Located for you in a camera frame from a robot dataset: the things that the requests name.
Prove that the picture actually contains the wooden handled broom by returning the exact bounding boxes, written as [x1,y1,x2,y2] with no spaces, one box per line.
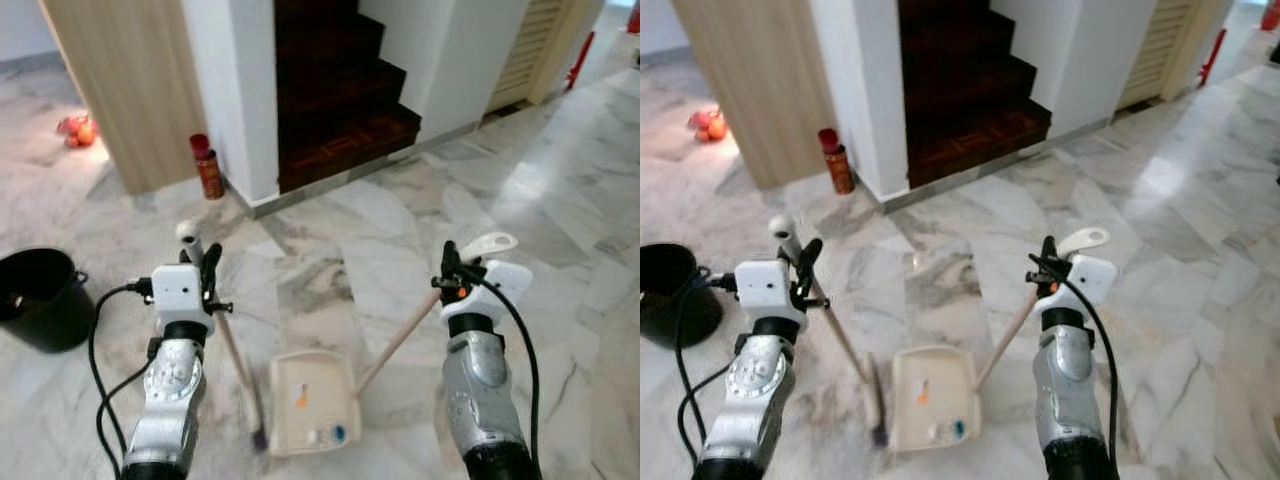
[767,214,894,452]
[175,219,272,457]

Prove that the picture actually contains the beige dustpan with wooden handle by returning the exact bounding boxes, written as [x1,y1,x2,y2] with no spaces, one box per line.
[269,231,519,459]
[889,227,1112,454]

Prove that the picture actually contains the red cylindrical can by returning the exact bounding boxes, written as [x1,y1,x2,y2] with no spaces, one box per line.
[189,132,227,202]
[817,127,857,196]

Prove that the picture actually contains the black plastic bucket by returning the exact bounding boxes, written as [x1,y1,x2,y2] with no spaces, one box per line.
[0,247,97,355]
[640,242,724,350]

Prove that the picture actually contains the bag of orange fruits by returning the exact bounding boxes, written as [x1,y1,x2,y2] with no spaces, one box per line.
[686,107,729,144]
[56,112,99,150]

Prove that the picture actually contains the dark wooden staircase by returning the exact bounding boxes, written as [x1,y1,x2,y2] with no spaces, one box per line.
[896,0,1054,190]
[272,0,424,195]

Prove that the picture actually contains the light wooden louvered door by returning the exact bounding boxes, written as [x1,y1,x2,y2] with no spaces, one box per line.
[1114,0,1237,112]
[486,0,602,114]

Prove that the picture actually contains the red stick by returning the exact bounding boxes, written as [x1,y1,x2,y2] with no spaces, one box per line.
[1197,27,1230,87]
[564,29,597,92]

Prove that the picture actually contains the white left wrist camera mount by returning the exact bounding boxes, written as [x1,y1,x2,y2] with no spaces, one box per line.
[734,259,807,334]
[151,262,217,337]

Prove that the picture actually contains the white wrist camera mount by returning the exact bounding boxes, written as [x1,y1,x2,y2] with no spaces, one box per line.
[151,262,217,337]
[734,259,807,334]
[444,259,534,322]
[1039,254,1119,317]

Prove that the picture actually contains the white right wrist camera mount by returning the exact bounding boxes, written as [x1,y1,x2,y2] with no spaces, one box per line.
[1039,254,1119,317]
[444,259,534,322]

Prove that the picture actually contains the black left camera cable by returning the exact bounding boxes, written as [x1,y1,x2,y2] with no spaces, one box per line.
[674,275,738,476]
[87,282,154,476]

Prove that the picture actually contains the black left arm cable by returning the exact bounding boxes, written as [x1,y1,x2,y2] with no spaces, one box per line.
[95,360,153,477]
[678,358,738,473]

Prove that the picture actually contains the light wooden wall panel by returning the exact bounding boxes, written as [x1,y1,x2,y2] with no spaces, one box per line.
[39,0,207,197]
[669,0,840,192]

